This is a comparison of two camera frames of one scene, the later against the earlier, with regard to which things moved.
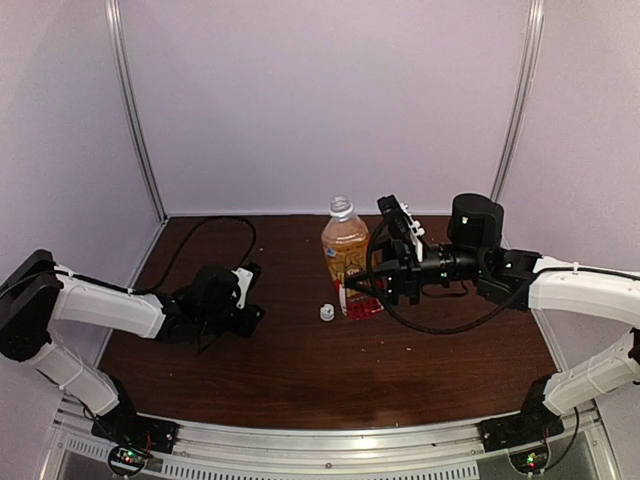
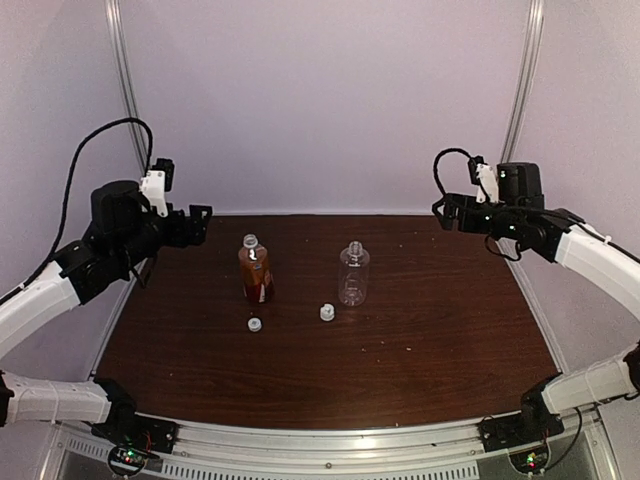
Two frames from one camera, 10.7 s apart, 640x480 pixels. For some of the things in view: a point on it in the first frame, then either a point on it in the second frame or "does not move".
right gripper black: x=404 y=274 → x=452 y=200
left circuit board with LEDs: x=126 y=461 does not move
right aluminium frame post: x=534 y=24 does not move
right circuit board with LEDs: x=530 y=461 does not move
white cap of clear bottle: x=327 y=312 does not move
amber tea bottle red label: x=345 y=241 → x=256 y=278
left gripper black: x=247 y=325 → x=196 y=228
